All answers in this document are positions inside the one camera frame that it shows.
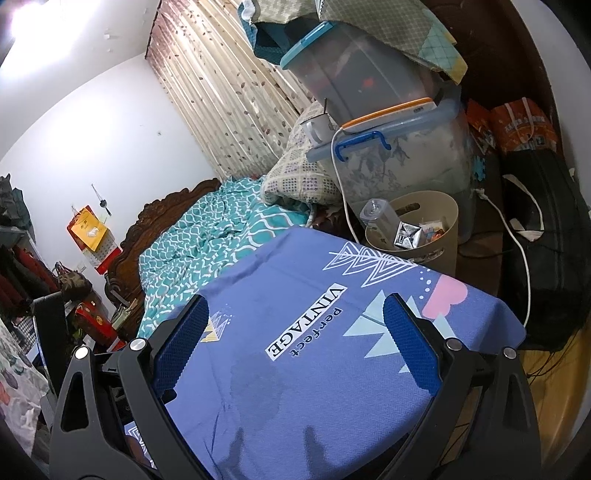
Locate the checkered grey pillow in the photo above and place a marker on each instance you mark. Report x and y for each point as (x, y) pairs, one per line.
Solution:
(294, 178)

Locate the cluttered metal shelf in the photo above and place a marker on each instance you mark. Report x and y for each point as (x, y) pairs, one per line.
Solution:
(25, 277)

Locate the beige trash bin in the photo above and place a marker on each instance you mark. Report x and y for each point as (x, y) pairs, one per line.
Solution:
(428, 232)

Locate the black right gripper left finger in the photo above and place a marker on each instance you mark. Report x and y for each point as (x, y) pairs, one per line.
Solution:
(111, 421)

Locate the orange gift bag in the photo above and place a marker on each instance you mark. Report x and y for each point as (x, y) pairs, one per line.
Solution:
(522, 125)

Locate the clear plastic bottle green cap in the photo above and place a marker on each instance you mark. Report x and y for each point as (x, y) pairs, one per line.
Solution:
(378, 215)

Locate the white potted-plant tote bag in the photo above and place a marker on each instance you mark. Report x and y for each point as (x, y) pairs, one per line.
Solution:
(22, 388)

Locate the teal patterned quilt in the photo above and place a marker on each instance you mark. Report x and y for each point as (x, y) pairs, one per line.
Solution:
(217, 231)

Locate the clear storage box blue handle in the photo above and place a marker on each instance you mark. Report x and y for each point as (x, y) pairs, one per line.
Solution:
(430, 151)

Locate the red yellow wall calendar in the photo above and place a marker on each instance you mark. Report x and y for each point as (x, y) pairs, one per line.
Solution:
(94, 239)

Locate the carved wooden headboard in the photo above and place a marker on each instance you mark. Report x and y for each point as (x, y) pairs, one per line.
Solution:
(122, 282)

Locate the blue printed bed cover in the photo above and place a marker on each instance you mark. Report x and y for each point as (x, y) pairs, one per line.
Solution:
(318, 358)

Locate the grey storage box teal lid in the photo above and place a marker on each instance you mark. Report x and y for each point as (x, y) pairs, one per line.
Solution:
(353, 74)

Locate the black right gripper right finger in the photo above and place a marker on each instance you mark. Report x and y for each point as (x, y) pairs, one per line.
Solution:
(481, 421)

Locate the beige leaf curtain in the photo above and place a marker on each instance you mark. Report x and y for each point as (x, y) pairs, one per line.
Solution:
(239, 108)

